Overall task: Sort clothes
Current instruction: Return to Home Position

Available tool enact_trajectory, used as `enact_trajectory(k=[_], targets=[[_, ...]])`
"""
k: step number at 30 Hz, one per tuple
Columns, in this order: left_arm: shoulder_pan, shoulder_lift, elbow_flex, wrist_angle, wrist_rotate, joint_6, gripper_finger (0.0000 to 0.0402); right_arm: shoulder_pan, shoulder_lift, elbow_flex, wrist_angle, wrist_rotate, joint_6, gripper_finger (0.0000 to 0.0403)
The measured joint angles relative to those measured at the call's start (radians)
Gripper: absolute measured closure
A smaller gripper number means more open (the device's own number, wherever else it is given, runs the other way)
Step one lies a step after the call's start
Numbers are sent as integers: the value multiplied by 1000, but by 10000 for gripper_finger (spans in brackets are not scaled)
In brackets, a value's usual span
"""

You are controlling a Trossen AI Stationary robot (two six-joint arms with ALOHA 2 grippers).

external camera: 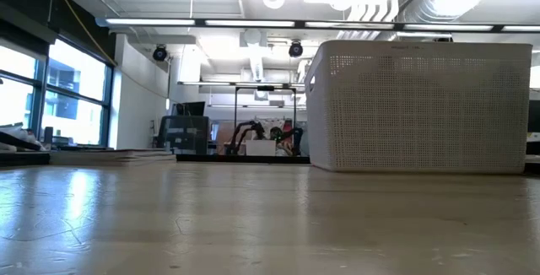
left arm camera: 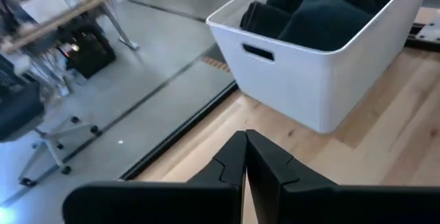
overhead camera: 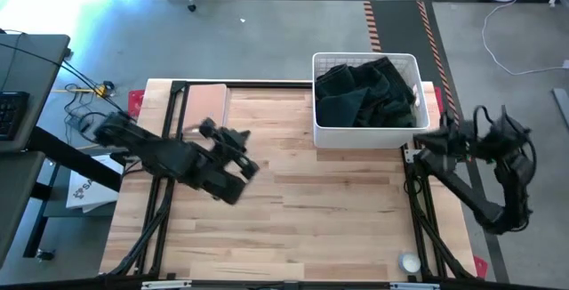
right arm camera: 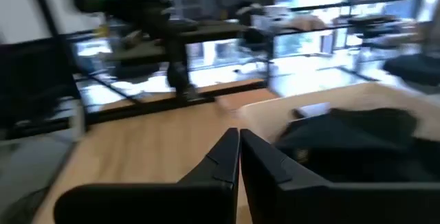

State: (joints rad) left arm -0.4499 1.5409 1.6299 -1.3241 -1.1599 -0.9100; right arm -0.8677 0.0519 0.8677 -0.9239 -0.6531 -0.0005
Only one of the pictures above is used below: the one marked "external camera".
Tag white crumpled bundle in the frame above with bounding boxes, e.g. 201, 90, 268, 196
0, 123, 43, 152

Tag white perforated laundry basket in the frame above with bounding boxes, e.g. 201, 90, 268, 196
304, 40, 533, 175

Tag black table edge strip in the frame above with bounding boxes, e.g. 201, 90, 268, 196
175, 154, 312, 165

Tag white ceiling conduits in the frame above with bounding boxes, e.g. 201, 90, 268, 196
335, 0, 400, 40

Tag black background monitor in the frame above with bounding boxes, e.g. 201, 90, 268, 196
175, 100, 207, 118

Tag short linear ceiling lamp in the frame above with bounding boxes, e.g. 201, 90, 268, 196
176, 80, 305, 89

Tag yellow cable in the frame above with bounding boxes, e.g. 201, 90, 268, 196
48, 0, 118, 67

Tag black tray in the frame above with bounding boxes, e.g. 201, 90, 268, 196
0, 130, 51, 167

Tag long linear ceiling lamp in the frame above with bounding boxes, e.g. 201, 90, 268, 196
95, 16, 540, 34

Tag white background box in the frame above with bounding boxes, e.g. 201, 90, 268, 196
245, 139, 278, 157

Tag black background station frame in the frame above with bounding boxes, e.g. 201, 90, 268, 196
234, 84, 298, 157

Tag window with blue frame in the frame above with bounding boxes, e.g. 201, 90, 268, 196
0, 34, 115, 148

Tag flat stack of boards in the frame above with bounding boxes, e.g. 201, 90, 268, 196
49, 148, 177, 167

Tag black monitor beside basket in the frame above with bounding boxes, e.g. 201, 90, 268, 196
525, 100, 540, 156

